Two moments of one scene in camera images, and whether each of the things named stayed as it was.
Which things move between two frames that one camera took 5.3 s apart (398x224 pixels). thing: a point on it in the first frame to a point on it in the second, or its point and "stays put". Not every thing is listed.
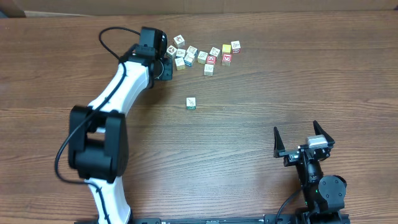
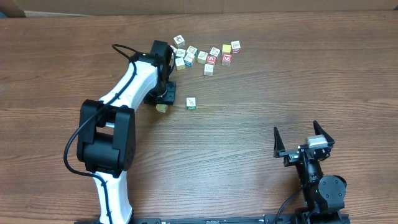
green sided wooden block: (191, 103) stays put
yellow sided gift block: (180, 63) stays put
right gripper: (291, 157) stays put
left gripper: (167, 71) to (169, 97)
